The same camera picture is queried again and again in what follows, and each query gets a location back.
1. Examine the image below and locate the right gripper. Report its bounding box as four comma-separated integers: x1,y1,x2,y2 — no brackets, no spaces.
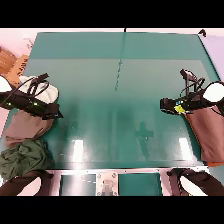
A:
159,96,187,116

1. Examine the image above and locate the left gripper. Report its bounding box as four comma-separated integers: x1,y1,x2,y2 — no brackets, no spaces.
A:
30,99,64,121

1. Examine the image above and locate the brown garment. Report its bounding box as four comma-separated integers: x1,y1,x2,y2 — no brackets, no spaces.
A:
185,105,224,164
3,109,56,148

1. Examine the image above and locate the green garment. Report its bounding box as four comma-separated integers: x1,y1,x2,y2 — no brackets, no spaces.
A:
0,138,52,181

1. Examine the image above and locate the orange garment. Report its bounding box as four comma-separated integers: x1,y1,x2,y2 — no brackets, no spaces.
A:
206,161,224,168

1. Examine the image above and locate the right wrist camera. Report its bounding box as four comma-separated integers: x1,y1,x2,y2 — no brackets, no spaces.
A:
179,68,206,92

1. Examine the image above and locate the silver frame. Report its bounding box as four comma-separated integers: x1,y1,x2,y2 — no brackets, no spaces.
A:
45,167,175,197

